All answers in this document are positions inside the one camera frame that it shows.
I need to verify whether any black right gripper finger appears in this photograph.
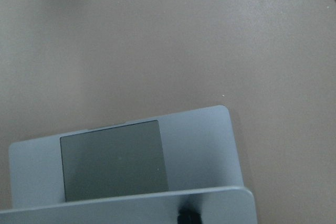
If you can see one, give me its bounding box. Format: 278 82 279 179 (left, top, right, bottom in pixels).
177 209 202 224

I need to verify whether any grey laptop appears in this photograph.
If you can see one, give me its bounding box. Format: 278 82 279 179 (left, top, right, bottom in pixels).
1 105 257 223

